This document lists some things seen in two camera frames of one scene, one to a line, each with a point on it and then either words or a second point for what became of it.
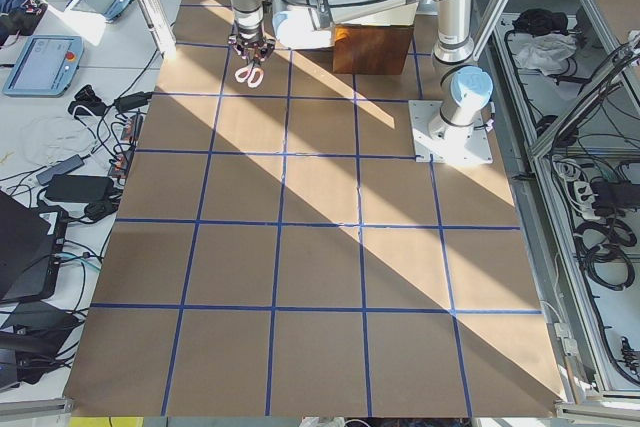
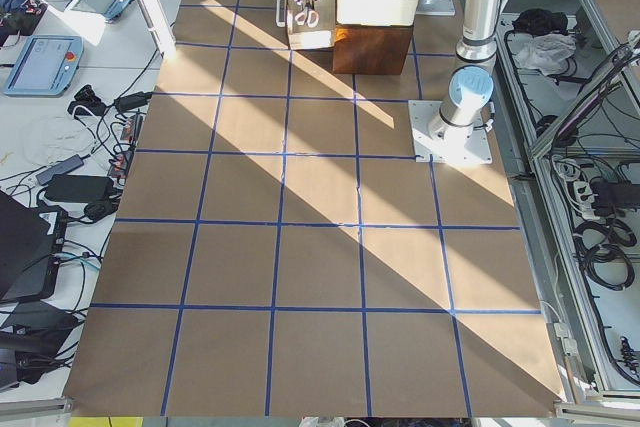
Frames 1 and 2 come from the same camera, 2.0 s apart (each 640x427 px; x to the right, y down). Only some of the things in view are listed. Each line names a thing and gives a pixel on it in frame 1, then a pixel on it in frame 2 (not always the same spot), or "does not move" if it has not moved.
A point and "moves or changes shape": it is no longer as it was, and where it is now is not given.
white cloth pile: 547,53 does not move
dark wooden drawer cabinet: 371,49 does not move
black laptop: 31,249 does not move
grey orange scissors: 252,73 moves or changes shape
